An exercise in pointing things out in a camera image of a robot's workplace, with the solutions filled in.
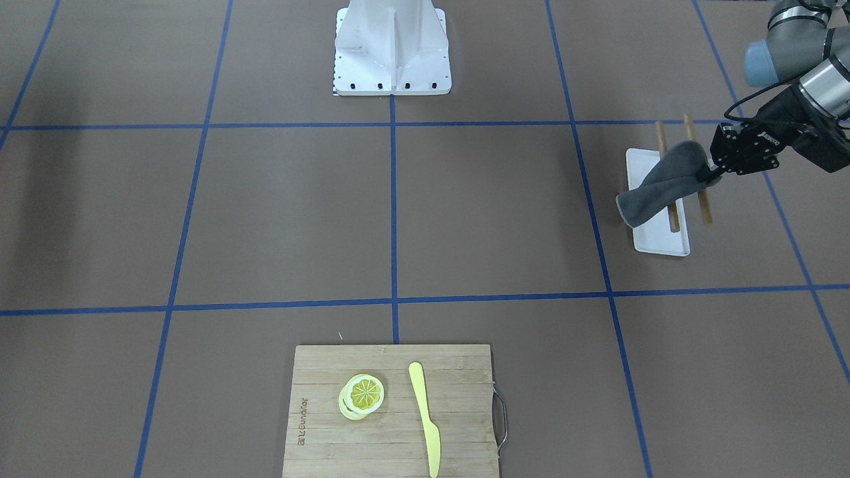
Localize white rectangular tray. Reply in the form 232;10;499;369
626;147;691;257

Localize dark grey cloth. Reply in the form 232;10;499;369
616;140;709;229

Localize bamboo cutting board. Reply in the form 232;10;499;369
282;345;501;477

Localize yellow lemon slice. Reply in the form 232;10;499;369
338;373;385;420

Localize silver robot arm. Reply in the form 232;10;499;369
697;1;849;183

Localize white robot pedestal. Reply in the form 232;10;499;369
332;1;452;96

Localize yellow plastic knife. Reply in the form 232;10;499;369
408;361;442;477

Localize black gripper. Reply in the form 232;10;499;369
701;85;849;187

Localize wooden rack stick far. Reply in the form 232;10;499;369
683;113;714;226

